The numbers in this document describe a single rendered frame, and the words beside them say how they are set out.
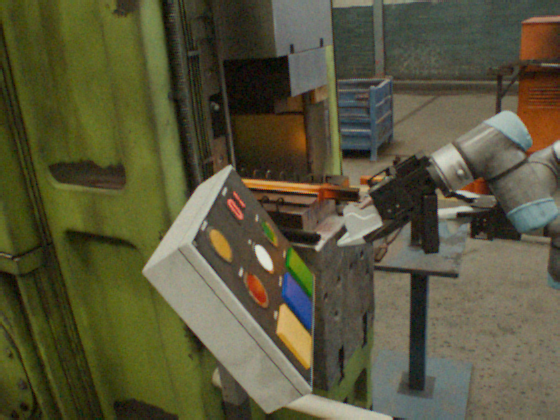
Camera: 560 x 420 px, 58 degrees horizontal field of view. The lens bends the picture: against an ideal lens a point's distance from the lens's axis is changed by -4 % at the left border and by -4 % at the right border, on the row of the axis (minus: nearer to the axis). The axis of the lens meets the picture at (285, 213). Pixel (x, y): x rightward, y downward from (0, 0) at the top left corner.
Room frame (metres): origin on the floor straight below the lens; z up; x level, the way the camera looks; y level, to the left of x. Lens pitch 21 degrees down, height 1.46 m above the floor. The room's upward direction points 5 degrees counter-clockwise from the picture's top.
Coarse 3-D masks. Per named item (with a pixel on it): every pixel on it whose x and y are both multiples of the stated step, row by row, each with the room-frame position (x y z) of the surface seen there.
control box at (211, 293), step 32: (224, 192) 0.80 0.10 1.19; (192, 224) 0.66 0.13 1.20; (224, 224) 0.72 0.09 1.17; (256, 224) 0.83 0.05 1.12; (160, 256) 0.60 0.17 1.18; (192, 256) 0.59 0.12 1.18; (256, 256) 0.73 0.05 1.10; (160, 288) 0.59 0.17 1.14; (192, 288) 0.59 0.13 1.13; (224, 288) 0.59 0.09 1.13; (192, 320) 0.59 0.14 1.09; (224, 320) 0.58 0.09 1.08; (256, 320) 0.59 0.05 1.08; (224, 352) 0.59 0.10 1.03; (256, 352) 0.58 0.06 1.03; (288, 352) 0.60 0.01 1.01; (256, 384) 0.58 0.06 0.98; (288, 384) 0.58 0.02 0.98
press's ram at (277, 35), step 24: (216, 0) 1.23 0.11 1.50; (240, 0) 1.19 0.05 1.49; (264, 0) 1.16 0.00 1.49; (288, 0) 1.22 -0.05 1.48; (312, 0) 1.32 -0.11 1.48; (240, 24) 1.20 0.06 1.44; (264, 24) 1.17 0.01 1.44; (288, 24) 1.21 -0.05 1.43; (312, 24) 1.31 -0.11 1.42; (240, 48) 1.20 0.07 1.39; (264, 48) 1.17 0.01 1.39; (288, 48) 1.20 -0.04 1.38; (312, 48) 1.31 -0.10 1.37
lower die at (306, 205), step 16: (256, 192) 1.37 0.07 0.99; (272, 192) 1.35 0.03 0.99; (288, 192) 1.33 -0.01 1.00; (304, 192) 1.30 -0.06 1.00; (272, 208) 1.26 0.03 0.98; (288, 208) 1.25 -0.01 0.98; (304, 208) 1.24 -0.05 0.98; (320, 208) 1.29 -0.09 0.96; (288, 224) 1.22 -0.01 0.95; (304, 224) 1.21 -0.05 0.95
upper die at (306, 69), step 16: (320, 48) 1.35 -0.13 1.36; (224, 64) 1.29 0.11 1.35; (240, 64) 1.26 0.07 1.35; (256, 64) 1.24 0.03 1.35; (272, 64) 1.22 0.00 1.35; (288, 64) 1.20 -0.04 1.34; (304, 64) 1.26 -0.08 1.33; (320, 64) 1.34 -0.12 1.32; (240, 80) 1.27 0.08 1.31; (256, 80) 1.24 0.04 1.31; (272, 80) 1.22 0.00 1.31; (288, 80) 1.20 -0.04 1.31; (304, 80) 1.26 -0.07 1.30; (320, 80) 1.33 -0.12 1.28; (240, 96) 1.27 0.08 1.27; (256, 96) 1.25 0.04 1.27; (272, 96) 1.22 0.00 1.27; (288, 96) 1.20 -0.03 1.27
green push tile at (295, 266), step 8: (288, 256) 0.85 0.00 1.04; (296, 256) 0.87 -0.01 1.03; (288, 264) 0.81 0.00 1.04; (296, 264) 0.84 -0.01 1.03; (304, 264) 0.88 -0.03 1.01; (296, 272) 0.81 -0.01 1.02; (304, 272) 0.85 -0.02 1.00; (296, 280) 0.81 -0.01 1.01; (304, 280) 0.82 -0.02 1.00; (312, 280) 0.86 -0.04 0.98; (304, 288) 0.81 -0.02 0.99; (312, 288) 0.83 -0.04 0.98
